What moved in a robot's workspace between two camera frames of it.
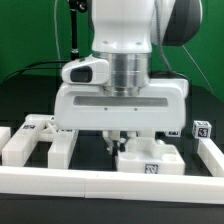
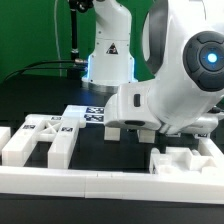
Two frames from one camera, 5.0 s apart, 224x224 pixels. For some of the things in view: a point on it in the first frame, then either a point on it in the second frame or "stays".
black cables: x=28 y=67 stays
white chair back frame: x=39 y=128 stays
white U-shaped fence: x=116 y=184 stays
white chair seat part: x=148 y=156 -> x=177 y=160
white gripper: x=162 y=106 -> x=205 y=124
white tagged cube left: x=173 y=133 stays
